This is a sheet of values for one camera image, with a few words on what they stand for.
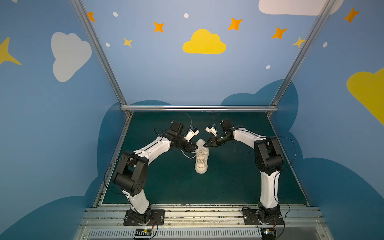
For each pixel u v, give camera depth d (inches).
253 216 29.3
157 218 29.0
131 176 18.3
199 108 48.0
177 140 28.6
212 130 35.9
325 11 27.8
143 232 28.6
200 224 28.9
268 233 28.9
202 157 35.8
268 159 21.9
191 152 38.7
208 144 36.4
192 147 31.3
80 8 27.2
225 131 30.9
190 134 31.9
